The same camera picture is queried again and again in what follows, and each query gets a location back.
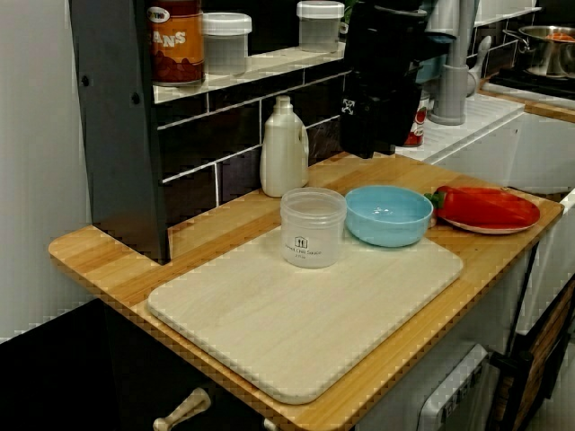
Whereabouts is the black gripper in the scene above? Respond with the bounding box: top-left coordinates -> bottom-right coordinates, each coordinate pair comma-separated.
340,0 -> 428,159

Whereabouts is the light blue bowl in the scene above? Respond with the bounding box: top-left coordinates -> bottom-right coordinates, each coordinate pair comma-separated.
344,184 -> 435,247

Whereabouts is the clear plastic jar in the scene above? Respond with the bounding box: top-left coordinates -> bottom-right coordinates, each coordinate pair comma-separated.
279,187 -> 348,269

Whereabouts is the tomato can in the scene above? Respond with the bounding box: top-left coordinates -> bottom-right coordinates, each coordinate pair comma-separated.
402,92 -> 431,148

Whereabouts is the teal plastic bin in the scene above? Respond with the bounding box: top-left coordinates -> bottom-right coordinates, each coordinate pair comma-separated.
415,0 -> 453,86

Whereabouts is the grey toy faucet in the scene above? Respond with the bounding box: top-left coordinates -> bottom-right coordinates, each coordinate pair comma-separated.
425,0 -> 494,127

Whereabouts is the white detergent bottle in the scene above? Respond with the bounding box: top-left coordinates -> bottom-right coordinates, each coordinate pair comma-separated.
259,94 -> 310,198

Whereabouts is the clear jar with white lid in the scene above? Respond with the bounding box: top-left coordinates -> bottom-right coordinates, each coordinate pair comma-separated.
296,0 -> 345,54
201,12 -> 252,76

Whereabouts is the white toy kitchen cabinet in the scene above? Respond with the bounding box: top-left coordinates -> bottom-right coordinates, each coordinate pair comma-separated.
354,89 -> 575,431

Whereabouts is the red toy pepper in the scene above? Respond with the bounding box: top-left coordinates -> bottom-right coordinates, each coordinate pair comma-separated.
422,184 -> 534,226

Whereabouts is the red plate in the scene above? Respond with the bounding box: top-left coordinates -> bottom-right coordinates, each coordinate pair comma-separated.
433,188 -> 541,235

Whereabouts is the black stove top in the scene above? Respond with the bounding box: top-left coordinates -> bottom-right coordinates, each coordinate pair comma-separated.
487,66 -> 575,99

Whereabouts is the steel cooking pot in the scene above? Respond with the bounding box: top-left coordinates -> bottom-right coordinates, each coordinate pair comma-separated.
501,24 -> 575,81

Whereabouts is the pale wooden cutting board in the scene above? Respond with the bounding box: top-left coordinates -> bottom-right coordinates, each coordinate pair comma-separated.
146,214 -> 464,406

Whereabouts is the orange beans can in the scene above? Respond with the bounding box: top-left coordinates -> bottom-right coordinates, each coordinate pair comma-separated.
146,0 -> 206,87

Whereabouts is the dark grey shelf unit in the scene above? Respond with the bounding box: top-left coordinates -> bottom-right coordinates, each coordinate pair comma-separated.
69,0 -> 405,264

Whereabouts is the wooden crate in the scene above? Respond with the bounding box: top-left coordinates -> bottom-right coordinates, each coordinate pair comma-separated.
491,276 -> 575,431

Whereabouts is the white toy oven door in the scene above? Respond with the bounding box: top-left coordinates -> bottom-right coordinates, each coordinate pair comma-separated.
420,343 -> 491,431

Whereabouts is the wooden drawer knob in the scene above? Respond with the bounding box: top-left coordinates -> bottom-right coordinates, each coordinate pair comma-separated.
152,388 -> 211,431

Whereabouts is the black cabinet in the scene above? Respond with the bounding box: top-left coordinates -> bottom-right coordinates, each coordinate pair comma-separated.
0,298 -> 270,431

